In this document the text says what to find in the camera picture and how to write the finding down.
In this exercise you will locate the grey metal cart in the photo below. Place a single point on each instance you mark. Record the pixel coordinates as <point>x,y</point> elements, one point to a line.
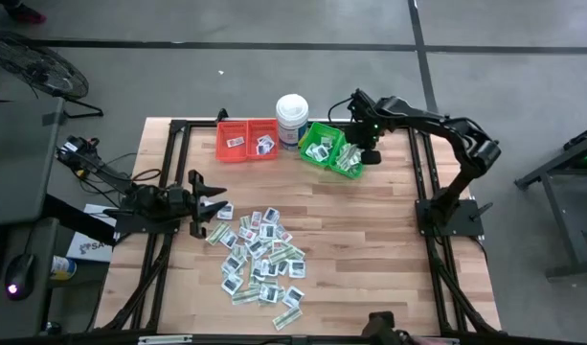
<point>568,230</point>

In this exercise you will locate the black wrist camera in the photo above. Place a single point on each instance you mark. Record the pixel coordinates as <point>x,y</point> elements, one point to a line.
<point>197,230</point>
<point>371,157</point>

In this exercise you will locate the grey side desk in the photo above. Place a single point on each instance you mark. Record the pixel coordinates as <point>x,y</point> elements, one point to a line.
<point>15,167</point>

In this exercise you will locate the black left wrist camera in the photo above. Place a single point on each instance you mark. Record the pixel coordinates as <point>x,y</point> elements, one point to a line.
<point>197,230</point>

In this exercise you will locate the orange plastic mesh basket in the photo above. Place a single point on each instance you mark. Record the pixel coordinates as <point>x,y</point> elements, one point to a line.
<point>226,129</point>
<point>255,129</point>

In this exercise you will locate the black floor fan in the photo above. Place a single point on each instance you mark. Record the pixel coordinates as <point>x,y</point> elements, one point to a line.
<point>39,67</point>

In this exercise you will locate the white blue yellow can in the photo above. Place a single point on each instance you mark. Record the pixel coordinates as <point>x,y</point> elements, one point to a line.
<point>63,267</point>

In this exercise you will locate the person's shoe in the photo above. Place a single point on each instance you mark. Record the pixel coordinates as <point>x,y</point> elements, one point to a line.
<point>27,15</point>

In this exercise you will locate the white disinfecting wipes canister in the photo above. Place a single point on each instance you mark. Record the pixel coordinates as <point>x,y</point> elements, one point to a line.
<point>292,112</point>

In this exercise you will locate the black depth camera box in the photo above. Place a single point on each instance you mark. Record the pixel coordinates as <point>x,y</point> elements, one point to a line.
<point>298,341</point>

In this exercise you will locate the white printed cardboard box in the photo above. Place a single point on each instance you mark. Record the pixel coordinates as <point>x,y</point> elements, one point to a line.
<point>89,249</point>

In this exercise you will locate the white antiseptic towelette packet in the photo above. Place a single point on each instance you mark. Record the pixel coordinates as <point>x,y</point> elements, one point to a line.
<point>268,231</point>
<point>269,267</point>
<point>271,215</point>
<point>208,203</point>
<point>283,267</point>
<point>293,296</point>
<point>321,153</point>
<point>263,149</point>
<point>232,283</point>
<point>268,293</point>
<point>311,151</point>
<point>233,263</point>
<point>257,247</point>
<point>267,141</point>
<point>297,269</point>
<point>326,142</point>
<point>228,238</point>
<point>227,213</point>

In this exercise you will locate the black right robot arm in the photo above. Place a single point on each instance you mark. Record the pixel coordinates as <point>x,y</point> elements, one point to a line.
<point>465,139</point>

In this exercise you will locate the black computer mouse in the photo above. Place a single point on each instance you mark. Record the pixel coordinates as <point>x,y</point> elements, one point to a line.
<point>20,275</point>

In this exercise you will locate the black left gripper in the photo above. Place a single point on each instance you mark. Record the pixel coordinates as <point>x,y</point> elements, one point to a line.
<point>185,203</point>

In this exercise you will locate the silver metal bracket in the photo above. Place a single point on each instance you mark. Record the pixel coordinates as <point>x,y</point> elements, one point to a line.
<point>446,341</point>
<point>164,340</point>

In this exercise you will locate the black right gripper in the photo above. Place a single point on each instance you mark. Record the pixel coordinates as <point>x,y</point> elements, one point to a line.
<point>365,135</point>

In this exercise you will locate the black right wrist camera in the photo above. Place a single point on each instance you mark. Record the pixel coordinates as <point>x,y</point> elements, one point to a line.
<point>371,157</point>

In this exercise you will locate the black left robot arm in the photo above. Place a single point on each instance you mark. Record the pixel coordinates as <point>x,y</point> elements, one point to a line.
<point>130,201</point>

